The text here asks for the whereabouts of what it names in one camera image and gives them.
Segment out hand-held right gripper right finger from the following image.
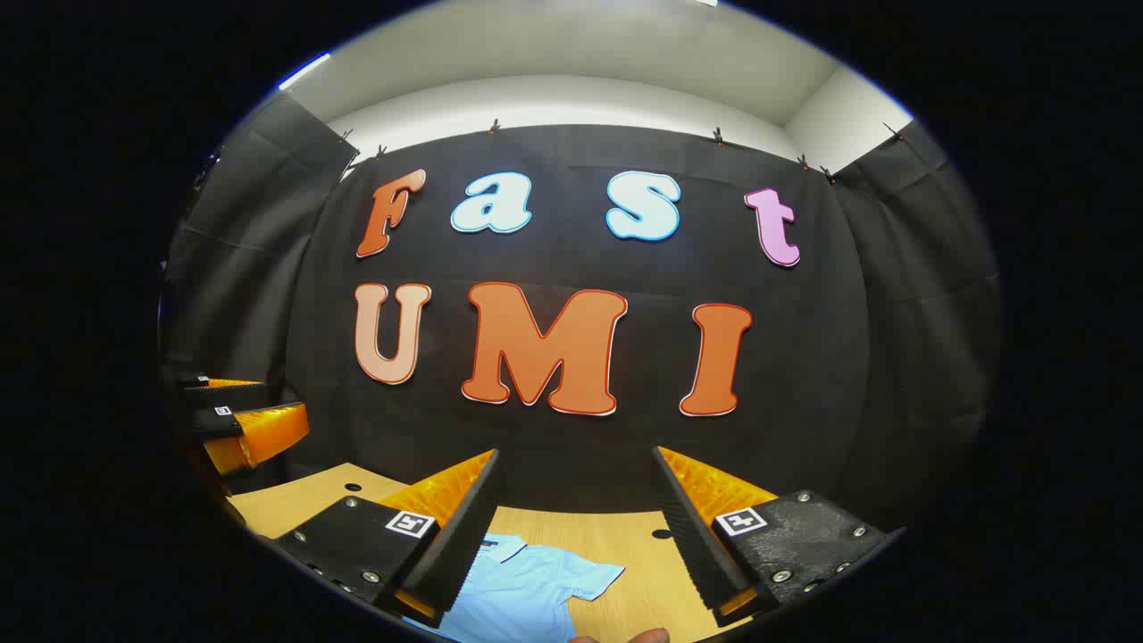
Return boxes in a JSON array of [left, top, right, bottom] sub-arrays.
[[652, 445, 894, 628]]

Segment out black backdrop cloth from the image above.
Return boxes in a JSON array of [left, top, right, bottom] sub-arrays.
[[159, 89, 1005, 537]]

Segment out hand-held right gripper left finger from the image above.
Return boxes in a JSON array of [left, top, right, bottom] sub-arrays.
[[272, 448, 501, 629]]

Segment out light blue T-shirt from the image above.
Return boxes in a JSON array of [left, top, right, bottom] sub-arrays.
[[406, 533, 626, 643]]

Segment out ceiling light strip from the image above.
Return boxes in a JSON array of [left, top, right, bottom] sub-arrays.
[[277, 52, 331, 92]]

